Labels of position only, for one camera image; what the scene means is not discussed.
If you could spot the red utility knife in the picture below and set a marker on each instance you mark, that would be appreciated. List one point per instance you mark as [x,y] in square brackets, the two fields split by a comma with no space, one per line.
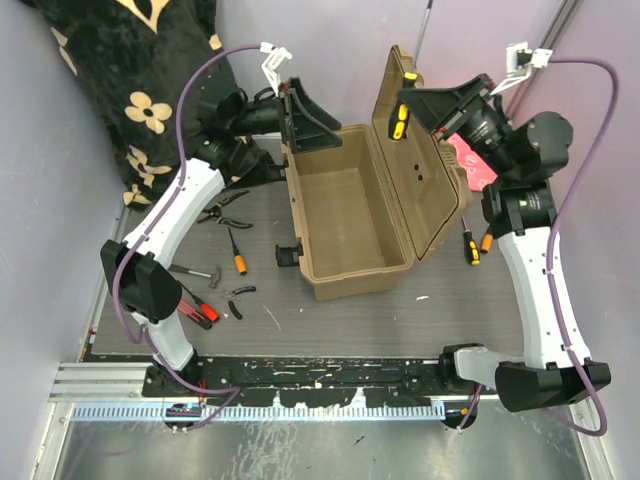
[194,315]

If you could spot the orange handle screwdriver left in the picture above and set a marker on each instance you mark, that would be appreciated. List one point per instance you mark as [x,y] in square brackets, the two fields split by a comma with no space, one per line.
[239,261]

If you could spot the white slotted cable duct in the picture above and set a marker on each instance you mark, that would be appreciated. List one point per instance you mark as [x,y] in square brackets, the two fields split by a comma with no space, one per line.
[167,411]

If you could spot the short yellow black screwdriver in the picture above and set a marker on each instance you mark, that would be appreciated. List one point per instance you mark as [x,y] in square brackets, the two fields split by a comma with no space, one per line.
[470,249]

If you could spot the small black pliers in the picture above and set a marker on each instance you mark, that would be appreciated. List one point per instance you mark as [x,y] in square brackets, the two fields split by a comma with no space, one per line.
[232,297]

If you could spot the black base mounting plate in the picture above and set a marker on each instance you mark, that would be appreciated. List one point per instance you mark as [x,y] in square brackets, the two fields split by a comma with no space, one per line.
[325,382]

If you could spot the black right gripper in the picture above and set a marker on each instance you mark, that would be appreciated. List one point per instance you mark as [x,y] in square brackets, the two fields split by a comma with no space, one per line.
[433,106]

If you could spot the small steel claw hammer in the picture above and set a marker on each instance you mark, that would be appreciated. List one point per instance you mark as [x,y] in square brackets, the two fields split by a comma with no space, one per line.
[214,277]

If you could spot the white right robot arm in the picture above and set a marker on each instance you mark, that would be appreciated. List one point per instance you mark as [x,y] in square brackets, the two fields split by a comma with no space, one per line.
[556,367]

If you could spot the orange handle screwdriver right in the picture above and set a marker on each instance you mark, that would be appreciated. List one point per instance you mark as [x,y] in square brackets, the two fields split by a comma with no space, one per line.
[487,240]

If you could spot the long yellow black screwdriver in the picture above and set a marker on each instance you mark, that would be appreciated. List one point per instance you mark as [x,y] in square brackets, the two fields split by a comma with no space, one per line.
[399,119]

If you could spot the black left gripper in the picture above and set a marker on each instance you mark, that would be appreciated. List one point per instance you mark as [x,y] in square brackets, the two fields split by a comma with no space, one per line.
[305,125]

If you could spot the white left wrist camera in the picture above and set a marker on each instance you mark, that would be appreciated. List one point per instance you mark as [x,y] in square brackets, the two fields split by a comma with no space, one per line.
[276,59]

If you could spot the black floral plush blanket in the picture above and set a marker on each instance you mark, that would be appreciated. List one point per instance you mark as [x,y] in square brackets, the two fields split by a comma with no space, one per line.
[132,59]

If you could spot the red black screwdriver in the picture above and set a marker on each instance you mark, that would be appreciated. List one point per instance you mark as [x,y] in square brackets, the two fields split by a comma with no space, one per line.
[209,312]

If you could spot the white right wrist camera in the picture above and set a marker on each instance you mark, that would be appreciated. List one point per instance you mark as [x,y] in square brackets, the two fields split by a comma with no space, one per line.
[520,62]

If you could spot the tan plastic tool case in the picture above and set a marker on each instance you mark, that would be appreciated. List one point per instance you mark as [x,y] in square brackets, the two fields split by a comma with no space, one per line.
[365,211]

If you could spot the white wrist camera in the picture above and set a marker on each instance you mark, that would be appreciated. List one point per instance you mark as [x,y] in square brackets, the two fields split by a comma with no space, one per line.
[276,59]
[520,62]

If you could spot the orange handle screwdriver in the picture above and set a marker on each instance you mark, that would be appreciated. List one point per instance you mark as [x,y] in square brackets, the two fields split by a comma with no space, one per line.
[239,261]
[487,240]

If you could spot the pink printed cloth bag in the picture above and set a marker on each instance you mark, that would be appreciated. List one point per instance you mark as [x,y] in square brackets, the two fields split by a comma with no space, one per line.
[479,174]

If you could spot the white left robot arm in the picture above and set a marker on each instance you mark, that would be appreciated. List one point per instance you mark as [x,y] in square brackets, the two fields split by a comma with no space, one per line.
[137,267]

